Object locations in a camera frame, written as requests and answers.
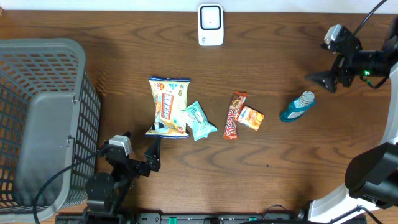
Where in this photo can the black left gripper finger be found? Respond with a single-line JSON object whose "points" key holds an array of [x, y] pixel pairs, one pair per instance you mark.
{"points": [[153, 155], [127, 134]]}

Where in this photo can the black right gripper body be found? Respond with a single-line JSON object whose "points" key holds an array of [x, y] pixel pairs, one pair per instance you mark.
{"points": [[367, 63]]}

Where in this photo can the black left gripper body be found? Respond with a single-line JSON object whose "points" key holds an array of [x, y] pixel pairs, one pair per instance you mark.
{"points": [[136, 168]]}

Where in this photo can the blue mouthwash bottle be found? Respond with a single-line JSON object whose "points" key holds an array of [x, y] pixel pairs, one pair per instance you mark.
{"points": [[298, 107]]}

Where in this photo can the teal small snack packet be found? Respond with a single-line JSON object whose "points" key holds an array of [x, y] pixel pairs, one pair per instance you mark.
{"points": [[197, 120]]}

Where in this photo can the yellow snack bag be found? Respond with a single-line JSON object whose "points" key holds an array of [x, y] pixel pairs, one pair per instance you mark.
{"points": [[170, 99]]}

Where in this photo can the orange chocolate bar wrapper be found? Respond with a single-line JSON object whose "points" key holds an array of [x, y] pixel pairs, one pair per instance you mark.
{"points": [[235, 107]]}

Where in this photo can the orange small snack packet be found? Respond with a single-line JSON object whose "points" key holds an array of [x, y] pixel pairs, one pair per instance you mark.
{"points": [[250, 118]]}

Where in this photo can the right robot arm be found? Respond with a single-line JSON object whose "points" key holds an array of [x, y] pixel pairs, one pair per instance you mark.
{"points": [[371, 177]]}

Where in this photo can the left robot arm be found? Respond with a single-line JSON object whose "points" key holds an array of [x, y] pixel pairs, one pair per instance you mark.
{"points": [[107, 191]]}

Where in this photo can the white barcode scanner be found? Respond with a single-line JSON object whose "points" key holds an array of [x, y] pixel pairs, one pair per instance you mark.
{"points": [[210, 25]]}

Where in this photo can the grey plastic basket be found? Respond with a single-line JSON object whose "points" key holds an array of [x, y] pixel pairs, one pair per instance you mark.
{"points": [[50, 115]]}

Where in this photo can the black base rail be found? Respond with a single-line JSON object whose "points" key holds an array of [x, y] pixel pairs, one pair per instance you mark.
{"points": [[156, 218]]}

